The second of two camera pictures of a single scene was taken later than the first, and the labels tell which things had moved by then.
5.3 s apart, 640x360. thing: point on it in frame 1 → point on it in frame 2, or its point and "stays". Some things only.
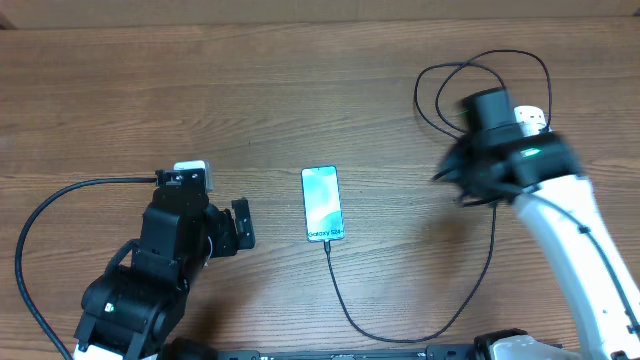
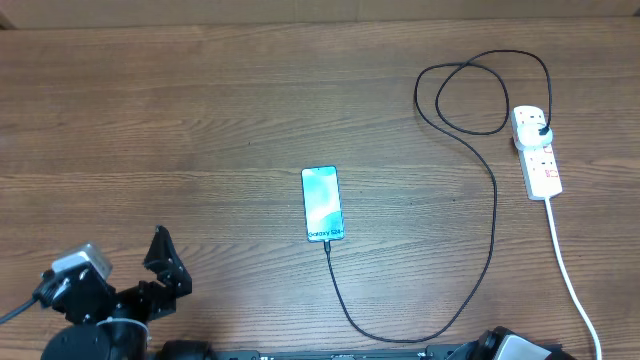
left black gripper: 228,240 → 171,269
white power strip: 531,120 → 537,161
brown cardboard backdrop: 90,14 stays
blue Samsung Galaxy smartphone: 322,203 stays
